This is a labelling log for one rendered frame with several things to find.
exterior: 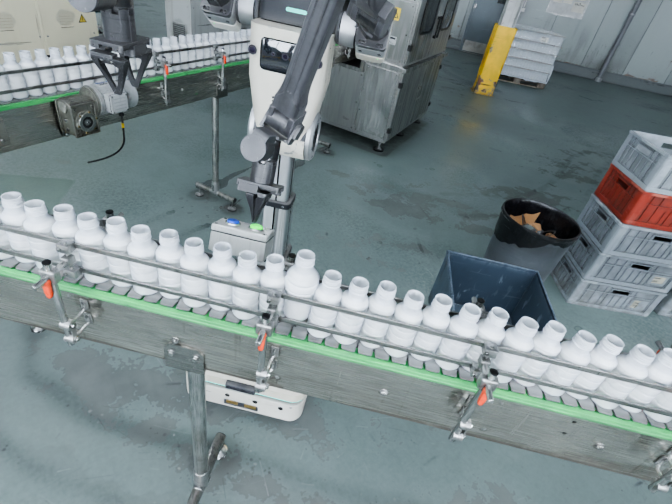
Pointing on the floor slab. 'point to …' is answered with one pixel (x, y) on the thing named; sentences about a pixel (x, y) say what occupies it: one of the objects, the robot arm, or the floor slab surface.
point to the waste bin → (514, 254)
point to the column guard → (493, 59)
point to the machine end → (392, 74)
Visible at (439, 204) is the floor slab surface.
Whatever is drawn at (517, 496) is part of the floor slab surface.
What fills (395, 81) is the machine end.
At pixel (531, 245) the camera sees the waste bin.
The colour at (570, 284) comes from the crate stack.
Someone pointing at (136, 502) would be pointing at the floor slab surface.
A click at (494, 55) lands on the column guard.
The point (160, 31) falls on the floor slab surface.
